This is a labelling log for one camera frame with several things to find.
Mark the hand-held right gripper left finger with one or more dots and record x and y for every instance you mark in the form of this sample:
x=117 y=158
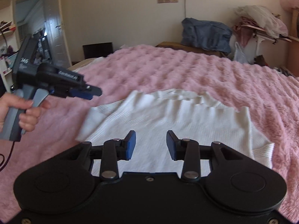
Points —
x=130 y=145

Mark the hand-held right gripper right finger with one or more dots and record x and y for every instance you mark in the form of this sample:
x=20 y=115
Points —
x=171 y=145

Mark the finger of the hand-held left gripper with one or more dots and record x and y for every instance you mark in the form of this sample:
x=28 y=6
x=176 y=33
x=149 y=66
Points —
x=81 y=93

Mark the white knit sweater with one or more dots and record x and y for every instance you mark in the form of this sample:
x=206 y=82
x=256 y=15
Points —
x=168 y=121

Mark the pile of clothes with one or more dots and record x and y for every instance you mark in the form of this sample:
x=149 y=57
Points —
x=259 y=19

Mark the person's left hand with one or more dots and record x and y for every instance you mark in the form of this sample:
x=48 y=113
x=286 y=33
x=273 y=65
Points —
x=14 y=107

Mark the beige bed mattress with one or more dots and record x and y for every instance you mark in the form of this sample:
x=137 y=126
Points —
x=81 y=64

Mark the white cloth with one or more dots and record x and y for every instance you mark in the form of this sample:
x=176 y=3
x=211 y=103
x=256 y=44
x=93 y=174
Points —
x=92 y=63

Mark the black flat panel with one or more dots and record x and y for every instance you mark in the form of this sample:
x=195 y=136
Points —
x=98 y=50

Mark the white door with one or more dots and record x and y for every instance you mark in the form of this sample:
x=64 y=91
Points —
x=56 y=28

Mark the wooden bookshelf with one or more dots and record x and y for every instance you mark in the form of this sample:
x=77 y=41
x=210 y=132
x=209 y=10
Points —
x=5 y=28

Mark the pink fluffy blanket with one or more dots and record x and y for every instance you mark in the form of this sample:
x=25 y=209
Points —
x=198 y=70

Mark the brown cardboard box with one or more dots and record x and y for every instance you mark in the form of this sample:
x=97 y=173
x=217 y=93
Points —
x=177 y=46

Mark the white plastic bag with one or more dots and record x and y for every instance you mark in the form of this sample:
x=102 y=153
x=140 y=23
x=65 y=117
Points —
x=240 y=53

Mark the blue fabric bag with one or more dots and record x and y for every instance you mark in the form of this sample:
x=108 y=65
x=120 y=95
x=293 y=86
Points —
x=205 y=33

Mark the white folding rack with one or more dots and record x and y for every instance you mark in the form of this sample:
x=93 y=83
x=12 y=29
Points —
x=264 y=38

